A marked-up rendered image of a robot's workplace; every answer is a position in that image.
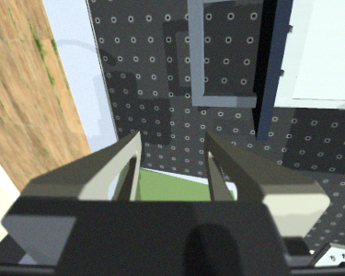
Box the white sheet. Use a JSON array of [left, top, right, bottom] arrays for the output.
[[293, 0, 345, 99]]

